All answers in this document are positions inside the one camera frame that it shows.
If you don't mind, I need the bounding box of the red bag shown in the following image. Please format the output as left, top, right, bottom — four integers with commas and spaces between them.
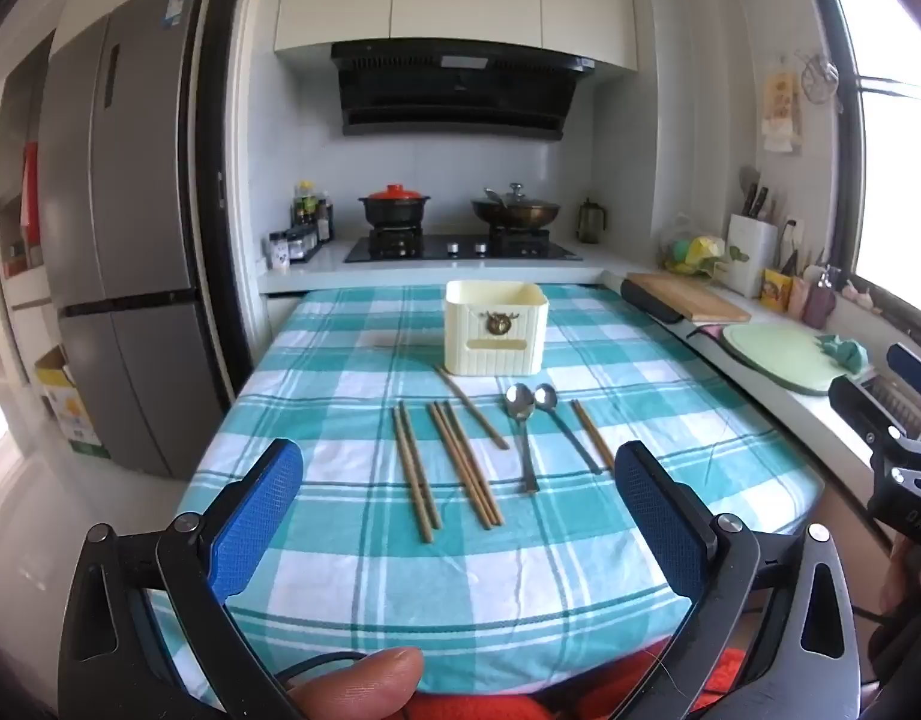
19, 141, 41, 230

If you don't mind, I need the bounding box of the white knife block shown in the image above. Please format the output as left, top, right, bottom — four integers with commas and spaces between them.
725, 212, 778, 299

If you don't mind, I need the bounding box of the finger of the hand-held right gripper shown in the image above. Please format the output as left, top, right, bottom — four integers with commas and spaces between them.
886, 343, 921, 407
830, 373, 916, 467

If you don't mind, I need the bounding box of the person's red clothing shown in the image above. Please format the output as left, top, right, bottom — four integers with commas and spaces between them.
407, 645, 754, 720

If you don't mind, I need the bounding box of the spice bottles group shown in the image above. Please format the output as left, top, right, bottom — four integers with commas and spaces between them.
266, 225, 320, 265

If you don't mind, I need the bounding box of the plastic bag of fruit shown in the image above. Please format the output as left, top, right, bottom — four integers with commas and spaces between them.
659, 214, 731, 278

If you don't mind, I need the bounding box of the yellow wall hanging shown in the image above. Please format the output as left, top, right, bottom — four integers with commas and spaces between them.
760, 71, 799, 155

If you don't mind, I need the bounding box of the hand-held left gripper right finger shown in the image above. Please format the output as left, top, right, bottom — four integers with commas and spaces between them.
614, 440, 863, 720

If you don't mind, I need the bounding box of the metal spoon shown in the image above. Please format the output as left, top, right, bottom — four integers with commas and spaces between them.
503, 382, 541, 496
533, 382, 604, 475

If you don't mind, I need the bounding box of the yellow packet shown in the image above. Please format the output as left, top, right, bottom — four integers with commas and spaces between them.
760, 268, 793, 310

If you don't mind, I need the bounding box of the teal crumpled cloth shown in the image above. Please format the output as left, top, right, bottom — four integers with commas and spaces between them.
816, 334, 870, 372

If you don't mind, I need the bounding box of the green cutting board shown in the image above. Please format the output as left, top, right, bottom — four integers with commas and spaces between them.
721, 322, 877, 396

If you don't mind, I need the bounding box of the black range hood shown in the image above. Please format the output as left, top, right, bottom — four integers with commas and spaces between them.
330, 40, 598, 143

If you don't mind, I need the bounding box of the black gas stove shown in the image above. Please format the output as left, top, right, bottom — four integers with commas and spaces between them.
344, 234, 583, 265

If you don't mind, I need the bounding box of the person's right hand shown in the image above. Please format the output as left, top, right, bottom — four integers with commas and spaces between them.
880, 541, 921, 622

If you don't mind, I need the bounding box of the black clay pot red lid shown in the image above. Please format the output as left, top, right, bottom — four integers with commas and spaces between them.
357, 184, 431, 230

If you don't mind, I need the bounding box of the black board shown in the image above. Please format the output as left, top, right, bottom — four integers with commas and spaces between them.
619, 279, 686, 325

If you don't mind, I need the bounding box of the row of wooden chopsticks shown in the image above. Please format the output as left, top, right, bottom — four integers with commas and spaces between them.
391, 365, 617, 543

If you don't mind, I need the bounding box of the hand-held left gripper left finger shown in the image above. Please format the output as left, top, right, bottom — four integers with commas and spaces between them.
59, 437, 305, 720

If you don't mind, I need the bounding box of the cardboard box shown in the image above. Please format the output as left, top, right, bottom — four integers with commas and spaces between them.
34, 345, 110, 458

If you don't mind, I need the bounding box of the cream plastic utensil holder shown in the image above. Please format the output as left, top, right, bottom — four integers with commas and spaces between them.
443, 279, 550, 377

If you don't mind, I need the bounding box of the wall shelf unit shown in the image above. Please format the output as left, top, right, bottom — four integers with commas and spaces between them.
0, 30, 56, 308

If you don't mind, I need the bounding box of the black cable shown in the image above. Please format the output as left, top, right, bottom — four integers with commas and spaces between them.
276, 649, 371, 691

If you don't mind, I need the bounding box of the window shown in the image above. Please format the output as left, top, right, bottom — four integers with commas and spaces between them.
820, 0, 921, 308

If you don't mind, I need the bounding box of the grey refrigerator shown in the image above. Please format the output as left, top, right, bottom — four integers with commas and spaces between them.
36, 0, 229, 481

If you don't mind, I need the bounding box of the wire whisk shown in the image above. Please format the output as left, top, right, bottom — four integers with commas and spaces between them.
800, 52, 842, 102

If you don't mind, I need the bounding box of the mauve soap dispenser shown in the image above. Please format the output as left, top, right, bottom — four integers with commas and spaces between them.
803, 264, 841, 329

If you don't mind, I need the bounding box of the person's left hand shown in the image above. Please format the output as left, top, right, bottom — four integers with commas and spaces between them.
286, 647, 426, 720

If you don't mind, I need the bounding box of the glass teapot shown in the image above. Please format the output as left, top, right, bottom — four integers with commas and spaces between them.
576, 199, 610, 245

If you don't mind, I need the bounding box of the wooden cutting board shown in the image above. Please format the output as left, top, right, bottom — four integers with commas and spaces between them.
625, 272, 752, 323

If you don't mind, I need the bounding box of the wok with glass lid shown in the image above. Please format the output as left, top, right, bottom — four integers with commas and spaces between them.
471, 182, 562, 230

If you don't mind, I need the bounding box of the teal checked tablecloth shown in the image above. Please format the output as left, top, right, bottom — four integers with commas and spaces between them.
171, 283, 825, 695

